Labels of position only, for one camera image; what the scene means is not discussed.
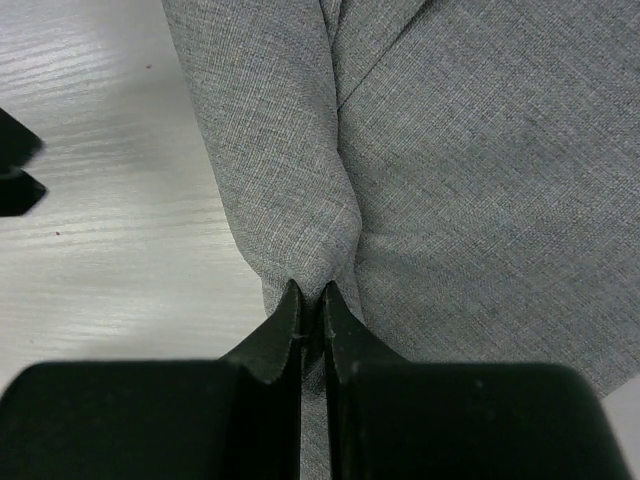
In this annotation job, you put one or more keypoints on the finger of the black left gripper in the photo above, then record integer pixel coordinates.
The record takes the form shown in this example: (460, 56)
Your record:
(19, 145)
(19, 193)

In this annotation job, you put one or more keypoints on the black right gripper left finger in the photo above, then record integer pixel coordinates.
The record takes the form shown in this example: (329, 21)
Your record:
(235, 417)

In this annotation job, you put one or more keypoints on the grey cloth napkin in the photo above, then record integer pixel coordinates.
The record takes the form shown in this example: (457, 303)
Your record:
(465, 172)

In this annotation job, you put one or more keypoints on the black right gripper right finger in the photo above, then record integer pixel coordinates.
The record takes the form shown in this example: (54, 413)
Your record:
(390, 418)

